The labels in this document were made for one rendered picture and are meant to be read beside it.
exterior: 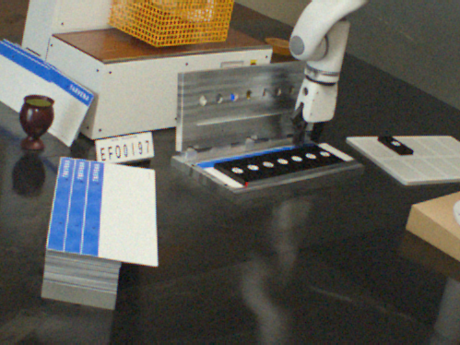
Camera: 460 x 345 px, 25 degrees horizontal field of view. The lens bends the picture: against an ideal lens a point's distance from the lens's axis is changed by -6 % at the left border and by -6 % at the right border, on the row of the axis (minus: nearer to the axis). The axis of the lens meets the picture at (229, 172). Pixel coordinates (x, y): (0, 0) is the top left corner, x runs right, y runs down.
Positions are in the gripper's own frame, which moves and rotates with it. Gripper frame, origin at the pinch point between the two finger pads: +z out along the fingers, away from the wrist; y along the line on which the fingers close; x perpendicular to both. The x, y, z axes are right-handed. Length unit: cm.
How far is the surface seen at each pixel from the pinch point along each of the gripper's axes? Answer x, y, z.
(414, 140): -5.7, 40.1, 3.2
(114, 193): -18, -75, -6
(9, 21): 115, -14, 4
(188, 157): 3.4, -35.7, 1.7
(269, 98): 6.5, -9.3, -8.6
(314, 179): -14.8, -13.0, 2.5
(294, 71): 7.9, -0.6, -14.3
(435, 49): 98, 207, 21
